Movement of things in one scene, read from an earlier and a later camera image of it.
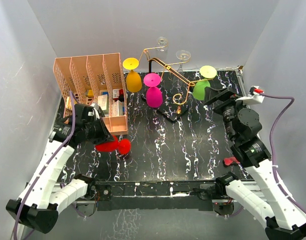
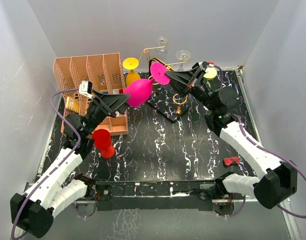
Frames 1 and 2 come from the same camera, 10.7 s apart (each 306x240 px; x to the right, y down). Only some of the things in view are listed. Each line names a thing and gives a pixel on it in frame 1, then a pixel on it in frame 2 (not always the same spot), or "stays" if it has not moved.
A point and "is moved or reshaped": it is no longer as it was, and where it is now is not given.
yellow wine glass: x=134 y=80 stays
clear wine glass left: x=162 y=44 stays
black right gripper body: x=229 y=109 to x=202 y=90
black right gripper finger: x=212 y=96 to x=182 y=80
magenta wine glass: x=154 y=97 to x=141 y=90
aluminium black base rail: x=158 y=195 stays
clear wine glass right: x=182 y=55 stays
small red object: x=228 y=161 stays
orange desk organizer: x=98 y=79 stays
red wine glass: x=124 y=146 is moved or reshaped
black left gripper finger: x=101 y=114 to x=112 y=103
